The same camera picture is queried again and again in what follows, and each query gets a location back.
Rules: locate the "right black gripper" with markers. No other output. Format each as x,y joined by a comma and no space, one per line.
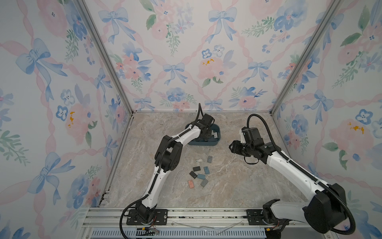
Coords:
235,148

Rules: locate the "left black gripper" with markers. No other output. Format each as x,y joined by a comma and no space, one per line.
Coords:
209,134

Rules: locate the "black eraser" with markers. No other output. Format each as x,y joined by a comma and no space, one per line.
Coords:
193,175
195,169

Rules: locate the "blue eraser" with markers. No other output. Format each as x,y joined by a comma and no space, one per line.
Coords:
206,170

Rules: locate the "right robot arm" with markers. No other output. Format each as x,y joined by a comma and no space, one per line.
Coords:
326,205

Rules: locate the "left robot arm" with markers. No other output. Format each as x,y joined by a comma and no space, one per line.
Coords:
167,158

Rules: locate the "teal plastic storage box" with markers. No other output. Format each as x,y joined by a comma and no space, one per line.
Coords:
210,142

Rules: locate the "teal eraser lower middle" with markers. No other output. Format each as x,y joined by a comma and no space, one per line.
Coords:
201,176

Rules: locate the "grey-green eraser bottom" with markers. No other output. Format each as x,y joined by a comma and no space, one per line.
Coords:
204,183

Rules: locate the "pink eraser bottom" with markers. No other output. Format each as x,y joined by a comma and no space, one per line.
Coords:
191,184

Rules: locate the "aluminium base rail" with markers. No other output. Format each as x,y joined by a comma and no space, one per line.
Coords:
191,223

